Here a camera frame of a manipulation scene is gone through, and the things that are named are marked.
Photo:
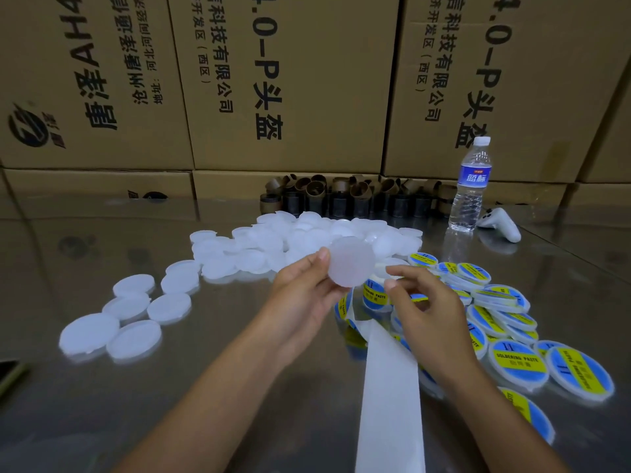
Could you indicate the sticker roll with backing strip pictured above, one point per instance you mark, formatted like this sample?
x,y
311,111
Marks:
x,y
389,409

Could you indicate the person's left hand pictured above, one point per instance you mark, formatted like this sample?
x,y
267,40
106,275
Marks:
x,y
296,310

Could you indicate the person's right forearm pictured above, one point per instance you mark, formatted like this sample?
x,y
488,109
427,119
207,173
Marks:
x,y
508,433

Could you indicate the person's left forearm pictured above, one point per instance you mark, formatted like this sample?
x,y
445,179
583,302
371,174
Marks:
x,y
197,428

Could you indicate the row of dark cardboard tubes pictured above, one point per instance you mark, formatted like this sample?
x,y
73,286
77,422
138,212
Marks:
x,y
335,197

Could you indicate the person's right hand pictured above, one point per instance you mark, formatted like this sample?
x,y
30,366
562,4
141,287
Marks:
x,y
434,330

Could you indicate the clear plastic water bottle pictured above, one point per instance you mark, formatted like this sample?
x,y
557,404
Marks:
x,y
470,185

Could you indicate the pile of white plastic lids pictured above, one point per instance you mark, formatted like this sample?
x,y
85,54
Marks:
x,y
266,246

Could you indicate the stack of brown cardboard boxes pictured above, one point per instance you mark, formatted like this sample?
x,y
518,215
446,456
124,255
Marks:
x,y
286,83

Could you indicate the white handheld controller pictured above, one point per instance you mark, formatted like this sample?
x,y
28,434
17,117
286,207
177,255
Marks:
x,y
500,224

